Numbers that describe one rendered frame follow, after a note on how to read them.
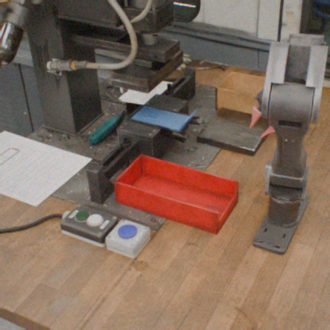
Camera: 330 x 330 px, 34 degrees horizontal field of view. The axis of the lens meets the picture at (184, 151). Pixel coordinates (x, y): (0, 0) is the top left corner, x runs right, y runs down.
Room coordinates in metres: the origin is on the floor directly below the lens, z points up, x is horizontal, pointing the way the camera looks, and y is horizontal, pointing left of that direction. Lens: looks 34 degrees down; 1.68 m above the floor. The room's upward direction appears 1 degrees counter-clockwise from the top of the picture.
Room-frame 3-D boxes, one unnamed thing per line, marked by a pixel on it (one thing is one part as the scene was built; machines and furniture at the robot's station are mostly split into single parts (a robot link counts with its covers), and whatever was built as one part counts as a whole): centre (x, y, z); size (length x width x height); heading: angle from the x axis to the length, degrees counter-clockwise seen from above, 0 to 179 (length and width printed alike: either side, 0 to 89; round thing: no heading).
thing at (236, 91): (1.36, -0.23, 0.93); 0.25 x 0.13 x 0.08; 63
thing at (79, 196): (1.25, 0.14, 0.88); 0.65 x 0.50 x 0.03; 153
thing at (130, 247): (0.81, 0.12, 0.90); 0.07 x 0.07 x 0.06; 63
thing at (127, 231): (0.81, 0.12, 0.93); 0.04 x 0.04 x 0.02
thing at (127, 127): (1.19, 0.08, 0.98); 0.20 x 0.10 x 0.01; 153
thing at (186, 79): (1.37, 0.02, 0.95); 0.15 x 0.03 x 0.10; 153
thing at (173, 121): (1.17, 0.05, 1.00); 0.15 x 0.07 x 0.03; 63
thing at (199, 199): (0.94, 0.02, 0.93); 0.25 x 0.12 x 0.06; 63
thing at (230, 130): (1.23, -0.14, 0.91); 0.17 x 0.16 x 0.02; 153
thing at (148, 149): (1.19, 0.08, 0.94); 0.20 x 0.10 x 0.07; 153
